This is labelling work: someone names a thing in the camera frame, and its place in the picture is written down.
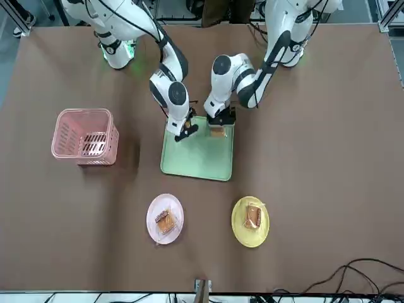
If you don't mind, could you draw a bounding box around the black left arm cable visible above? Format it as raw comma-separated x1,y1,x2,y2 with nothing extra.
249,0,329,110

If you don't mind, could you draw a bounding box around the thick black loose cable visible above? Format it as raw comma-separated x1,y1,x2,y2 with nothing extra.
273,258,404,297

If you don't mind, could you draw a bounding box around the white round plate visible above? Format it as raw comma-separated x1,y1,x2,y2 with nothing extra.
146,193,185,246

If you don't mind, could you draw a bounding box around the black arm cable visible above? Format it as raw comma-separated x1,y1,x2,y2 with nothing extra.
85,0,171,121
249,0,329,110

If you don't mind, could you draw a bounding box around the black left base cable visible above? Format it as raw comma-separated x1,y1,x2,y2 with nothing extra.
247,18,269,48

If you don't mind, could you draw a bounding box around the green rectangular tray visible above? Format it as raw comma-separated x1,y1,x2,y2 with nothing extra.
160,115,235,183

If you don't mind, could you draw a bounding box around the yellow round plate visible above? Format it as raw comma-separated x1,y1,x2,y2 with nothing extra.
231,196,271,248

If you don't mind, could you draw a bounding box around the clear-wrapped bread pack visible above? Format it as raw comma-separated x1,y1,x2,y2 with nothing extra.
153,205,181,246
208,124,229,140
241,200,268,230

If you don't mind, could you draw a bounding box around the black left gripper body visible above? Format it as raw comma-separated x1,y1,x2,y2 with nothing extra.
206,107,237,127

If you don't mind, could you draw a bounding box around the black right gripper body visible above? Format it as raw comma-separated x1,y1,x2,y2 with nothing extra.
182,107,198,129

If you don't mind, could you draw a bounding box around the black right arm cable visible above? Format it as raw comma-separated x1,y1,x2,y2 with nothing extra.
85,0,171,121

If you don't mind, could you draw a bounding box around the aluminium frame rail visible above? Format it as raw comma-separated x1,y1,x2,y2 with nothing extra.
377,0,404,34
0,6,32,37

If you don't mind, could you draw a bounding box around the aluminium frame post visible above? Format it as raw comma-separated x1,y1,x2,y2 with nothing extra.
194,278,212,303

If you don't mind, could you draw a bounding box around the small pink slotted basket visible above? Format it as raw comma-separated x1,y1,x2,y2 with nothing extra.
50,108,120,167

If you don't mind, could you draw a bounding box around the person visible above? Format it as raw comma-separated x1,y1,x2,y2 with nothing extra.
201,0,253,28

